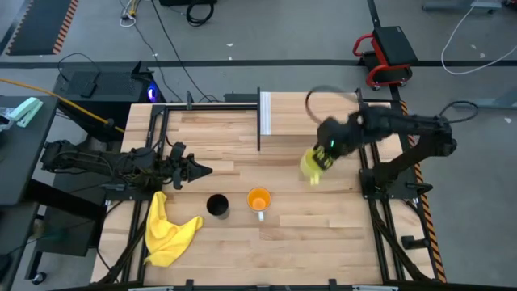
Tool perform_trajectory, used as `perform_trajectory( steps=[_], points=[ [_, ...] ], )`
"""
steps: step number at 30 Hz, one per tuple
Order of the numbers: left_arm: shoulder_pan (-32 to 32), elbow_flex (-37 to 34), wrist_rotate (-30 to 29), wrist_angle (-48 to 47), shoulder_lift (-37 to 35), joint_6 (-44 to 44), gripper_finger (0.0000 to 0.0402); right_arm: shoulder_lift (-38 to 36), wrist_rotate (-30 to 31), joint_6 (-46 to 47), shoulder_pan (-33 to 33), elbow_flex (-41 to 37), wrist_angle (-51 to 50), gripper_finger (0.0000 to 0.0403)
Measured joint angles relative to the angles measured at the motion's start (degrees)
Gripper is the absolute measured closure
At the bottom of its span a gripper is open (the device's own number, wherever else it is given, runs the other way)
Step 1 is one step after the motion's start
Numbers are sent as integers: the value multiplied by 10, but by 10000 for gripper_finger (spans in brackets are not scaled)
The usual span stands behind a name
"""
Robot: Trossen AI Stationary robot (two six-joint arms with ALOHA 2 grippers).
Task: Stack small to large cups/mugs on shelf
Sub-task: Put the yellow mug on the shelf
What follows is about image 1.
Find black side desk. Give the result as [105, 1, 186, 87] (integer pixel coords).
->
[0, 95, 60, 207]

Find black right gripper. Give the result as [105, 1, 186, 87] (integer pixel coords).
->
[313, 111, 367, 170]

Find yellow mug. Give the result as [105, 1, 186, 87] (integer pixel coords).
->
[299, 147, 334, 186]

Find orange black hazard tape strip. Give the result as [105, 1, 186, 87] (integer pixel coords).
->
[399, 100, 448, 284]

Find white mug with orange inside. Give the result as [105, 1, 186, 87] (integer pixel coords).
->
[246, 187, 272, 222]

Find black computer tower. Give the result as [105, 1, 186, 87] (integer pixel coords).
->
[52, 60, 162, 142]

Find long black floor cable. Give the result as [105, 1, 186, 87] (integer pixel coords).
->
[149, 0, 213, 103]

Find yellow cloth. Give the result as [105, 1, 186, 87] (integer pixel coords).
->
[144, 191, 204, 268]

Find yellow floor cable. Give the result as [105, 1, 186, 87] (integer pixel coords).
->
[0, 77, 126, 134]

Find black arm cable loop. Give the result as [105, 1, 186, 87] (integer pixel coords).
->
[439, 100, 480, 124]
[305, 84, 361, 124]

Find red and black rolling stool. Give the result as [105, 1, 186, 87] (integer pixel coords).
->
[352, 26, 419, 91]

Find white floor cable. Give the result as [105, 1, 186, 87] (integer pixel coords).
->
[439, 6, 517, 76]

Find black floor mat orange stripes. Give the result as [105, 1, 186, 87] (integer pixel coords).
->
[6, 0, 80, 57]

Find mint green stapler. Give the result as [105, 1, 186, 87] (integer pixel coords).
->
[7, 96, 44, 129]

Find tall black cup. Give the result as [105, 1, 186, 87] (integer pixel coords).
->
[206, 193, 230, 221]

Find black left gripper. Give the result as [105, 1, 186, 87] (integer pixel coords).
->
[163, 141, 214, 190]

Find coiled black floor cable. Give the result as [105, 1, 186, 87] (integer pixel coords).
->
[185, 0, 215, 27]

